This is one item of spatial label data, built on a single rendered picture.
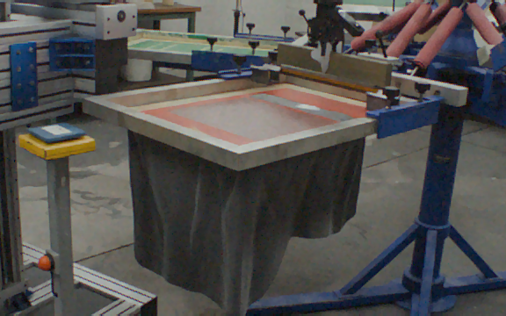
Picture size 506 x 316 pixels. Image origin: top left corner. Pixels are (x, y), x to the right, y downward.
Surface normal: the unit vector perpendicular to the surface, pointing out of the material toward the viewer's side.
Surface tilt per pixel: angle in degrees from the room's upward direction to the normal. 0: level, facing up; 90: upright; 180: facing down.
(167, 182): 93
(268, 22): 90
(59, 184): 90
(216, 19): 90
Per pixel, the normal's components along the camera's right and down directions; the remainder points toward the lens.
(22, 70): 0.86, 0.20
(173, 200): -0.67, 0.25
